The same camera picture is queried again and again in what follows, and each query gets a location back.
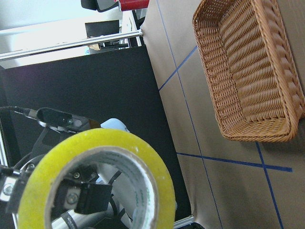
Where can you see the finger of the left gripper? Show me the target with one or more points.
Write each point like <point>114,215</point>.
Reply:
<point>83,198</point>
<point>12,185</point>

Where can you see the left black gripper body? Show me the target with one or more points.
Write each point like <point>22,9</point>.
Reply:
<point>47,140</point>

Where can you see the yellow tape roll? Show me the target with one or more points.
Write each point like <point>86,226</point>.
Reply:
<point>154,191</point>

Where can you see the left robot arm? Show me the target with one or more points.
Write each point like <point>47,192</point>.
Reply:
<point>106,172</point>

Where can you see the brown wicker basket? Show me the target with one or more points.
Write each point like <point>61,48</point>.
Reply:
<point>250,70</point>

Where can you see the red cylinder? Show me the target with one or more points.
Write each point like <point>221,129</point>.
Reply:
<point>126,5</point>

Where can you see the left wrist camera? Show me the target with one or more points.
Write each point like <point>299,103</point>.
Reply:
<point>64,122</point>

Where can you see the aluminium frame post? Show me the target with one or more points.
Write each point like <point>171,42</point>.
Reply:
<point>68,45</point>

